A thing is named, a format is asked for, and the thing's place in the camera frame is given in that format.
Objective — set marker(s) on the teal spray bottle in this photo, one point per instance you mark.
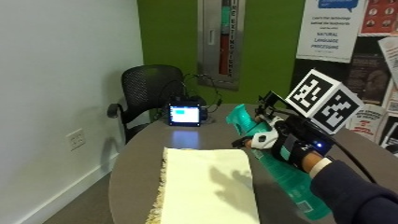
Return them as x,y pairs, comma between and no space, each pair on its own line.
290,177

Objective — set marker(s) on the cream fringed cloth mat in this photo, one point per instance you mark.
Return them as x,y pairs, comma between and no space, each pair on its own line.
206,186

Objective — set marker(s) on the small black monitor device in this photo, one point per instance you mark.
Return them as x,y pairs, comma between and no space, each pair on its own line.
185,114

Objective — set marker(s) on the white marker cube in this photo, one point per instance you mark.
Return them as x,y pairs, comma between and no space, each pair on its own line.
324,101

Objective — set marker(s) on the white and red flyer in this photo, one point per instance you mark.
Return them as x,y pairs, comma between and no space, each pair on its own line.
366,121

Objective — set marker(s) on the black mesh office chair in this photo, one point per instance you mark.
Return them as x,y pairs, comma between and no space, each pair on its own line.
145,93

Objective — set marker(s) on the red fire extinguisher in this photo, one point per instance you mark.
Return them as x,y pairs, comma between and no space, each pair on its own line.
225,46

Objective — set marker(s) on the fire extinguisher cabinet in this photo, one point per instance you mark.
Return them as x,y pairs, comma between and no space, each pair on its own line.
221,43

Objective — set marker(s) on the black and white flyer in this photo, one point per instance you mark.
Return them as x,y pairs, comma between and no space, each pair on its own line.
388,135

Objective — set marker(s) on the dark poster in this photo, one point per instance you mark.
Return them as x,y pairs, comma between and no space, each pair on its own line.
366,77

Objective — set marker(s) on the white poster with blue bubble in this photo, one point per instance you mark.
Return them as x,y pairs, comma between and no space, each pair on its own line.
328,31

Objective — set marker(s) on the white paper sheet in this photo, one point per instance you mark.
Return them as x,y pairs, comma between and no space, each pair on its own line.
390,56

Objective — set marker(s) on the red poster with faces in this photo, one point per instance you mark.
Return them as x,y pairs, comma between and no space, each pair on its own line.
379,17

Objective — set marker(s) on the white wall outlet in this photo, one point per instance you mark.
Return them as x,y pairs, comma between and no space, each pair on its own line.
76,139

